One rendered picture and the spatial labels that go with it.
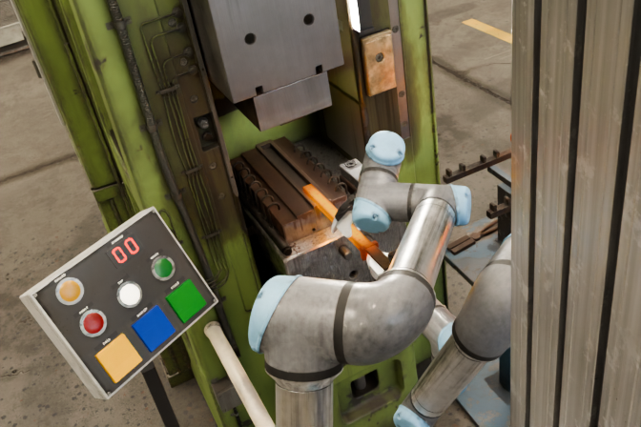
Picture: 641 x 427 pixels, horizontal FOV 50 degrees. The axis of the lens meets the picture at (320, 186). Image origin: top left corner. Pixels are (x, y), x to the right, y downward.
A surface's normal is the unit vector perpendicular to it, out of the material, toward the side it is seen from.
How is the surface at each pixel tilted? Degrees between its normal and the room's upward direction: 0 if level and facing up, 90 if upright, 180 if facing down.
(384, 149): 29
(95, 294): 60
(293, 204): 0
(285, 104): 90
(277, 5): 90
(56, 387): 0
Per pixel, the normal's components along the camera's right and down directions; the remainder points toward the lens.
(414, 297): 0.54, -0.49
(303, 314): -0.30, -0.29
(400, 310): 0.42, -0.38
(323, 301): -0.24, -0.59
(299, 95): 0.45, 0.44
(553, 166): -0.97, 0.23
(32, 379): -0.15, -0.82
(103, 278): 0.60, -0.20
